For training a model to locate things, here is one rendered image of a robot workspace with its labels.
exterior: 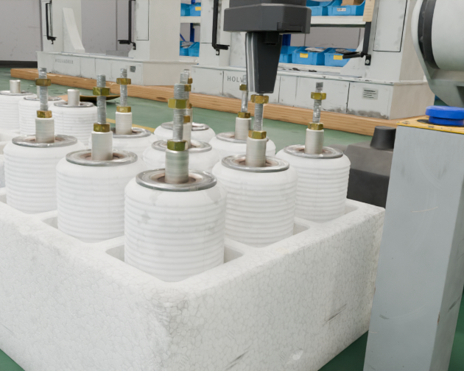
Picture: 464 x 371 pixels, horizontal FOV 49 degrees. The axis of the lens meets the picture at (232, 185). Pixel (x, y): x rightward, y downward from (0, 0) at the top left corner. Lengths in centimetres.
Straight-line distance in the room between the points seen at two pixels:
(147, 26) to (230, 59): 78
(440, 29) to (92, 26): 730
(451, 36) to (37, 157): 57
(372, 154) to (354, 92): 178
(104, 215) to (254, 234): 16
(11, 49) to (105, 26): 148
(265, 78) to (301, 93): 237
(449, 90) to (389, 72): 182
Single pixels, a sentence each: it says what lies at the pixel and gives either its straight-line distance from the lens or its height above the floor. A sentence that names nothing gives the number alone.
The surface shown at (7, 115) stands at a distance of 122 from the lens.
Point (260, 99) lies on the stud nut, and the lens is 54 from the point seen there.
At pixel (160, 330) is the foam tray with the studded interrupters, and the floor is 15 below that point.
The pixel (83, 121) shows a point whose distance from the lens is 101.
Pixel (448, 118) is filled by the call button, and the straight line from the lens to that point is 52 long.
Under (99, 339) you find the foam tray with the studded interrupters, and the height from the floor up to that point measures 11.
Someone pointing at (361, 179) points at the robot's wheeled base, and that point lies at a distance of 95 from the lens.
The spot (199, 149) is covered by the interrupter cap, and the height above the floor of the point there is 25.
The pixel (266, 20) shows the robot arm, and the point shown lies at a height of 40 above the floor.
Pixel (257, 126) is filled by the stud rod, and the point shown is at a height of 29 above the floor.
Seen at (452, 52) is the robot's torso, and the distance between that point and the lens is 80.
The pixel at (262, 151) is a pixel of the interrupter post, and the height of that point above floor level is 27.
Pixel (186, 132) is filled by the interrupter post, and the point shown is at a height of 27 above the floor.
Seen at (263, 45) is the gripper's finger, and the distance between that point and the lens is 54.
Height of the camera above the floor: 37
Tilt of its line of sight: 15 degrees down
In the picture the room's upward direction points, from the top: 3 degrees clockwise
